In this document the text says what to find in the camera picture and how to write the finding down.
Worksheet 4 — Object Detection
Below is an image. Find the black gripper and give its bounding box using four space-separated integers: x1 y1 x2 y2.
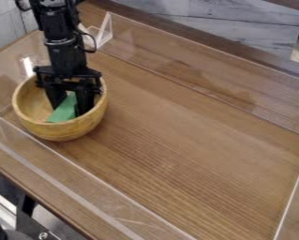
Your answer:
34 37 102 115

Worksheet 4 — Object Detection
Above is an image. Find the green rectangular block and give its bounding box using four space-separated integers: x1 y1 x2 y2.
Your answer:
49 92 77 123

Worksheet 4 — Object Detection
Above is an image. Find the brown wooden bowl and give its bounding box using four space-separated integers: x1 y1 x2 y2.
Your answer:
11 76 110 142

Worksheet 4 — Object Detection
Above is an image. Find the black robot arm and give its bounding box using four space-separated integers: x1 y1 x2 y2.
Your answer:
14 0 103 115

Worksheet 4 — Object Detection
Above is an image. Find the black table leg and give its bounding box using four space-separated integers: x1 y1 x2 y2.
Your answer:
20 195 37 217

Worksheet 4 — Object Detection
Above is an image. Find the clear acrylic corner bracket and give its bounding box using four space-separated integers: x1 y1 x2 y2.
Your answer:
78 13 113 50

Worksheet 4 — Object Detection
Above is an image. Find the black metal base plate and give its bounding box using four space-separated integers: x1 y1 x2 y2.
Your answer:
15 212 62 240

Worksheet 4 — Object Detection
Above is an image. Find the clear acrylic tray wall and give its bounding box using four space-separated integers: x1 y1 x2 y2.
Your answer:
0 4 299 240

